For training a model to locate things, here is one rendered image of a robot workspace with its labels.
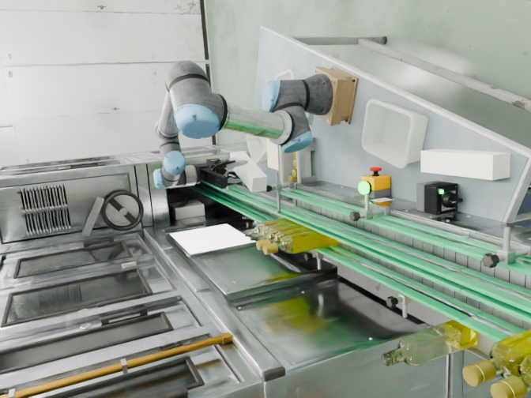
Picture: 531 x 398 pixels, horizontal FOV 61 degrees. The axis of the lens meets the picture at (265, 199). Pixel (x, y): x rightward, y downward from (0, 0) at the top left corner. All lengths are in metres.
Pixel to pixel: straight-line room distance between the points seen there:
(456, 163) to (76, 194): 1.89
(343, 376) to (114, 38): 4.62
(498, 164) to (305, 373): 0.69
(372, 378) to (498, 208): 0.56
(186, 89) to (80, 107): 4.02
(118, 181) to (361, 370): 1.71
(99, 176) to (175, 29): 3.21
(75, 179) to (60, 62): 2.87
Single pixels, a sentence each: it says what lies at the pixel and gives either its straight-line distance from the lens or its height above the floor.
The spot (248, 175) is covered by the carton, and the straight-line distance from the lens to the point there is 1.74.
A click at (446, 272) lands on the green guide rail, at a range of 1.18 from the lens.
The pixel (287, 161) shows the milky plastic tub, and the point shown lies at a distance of 2.10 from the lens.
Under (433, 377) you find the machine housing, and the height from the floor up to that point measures 0.86.
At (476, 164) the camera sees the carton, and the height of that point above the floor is 0.81.
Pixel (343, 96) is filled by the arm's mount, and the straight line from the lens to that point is 1.69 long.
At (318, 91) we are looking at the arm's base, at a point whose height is 0.89.
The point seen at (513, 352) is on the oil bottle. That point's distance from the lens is 0.95.
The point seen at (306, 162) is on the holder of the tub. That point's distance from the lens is 1.97.
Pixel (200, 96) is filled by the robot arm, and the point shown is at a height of 1.38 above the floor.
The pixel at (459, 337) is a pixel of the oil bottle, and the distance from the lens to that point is 1.23.
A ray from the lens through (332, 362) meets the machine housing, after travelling 1.22.
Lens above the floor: 1.75
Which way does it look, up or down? 23 degrees down
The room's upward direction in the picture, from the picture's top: 99 degrees counter-clockwise
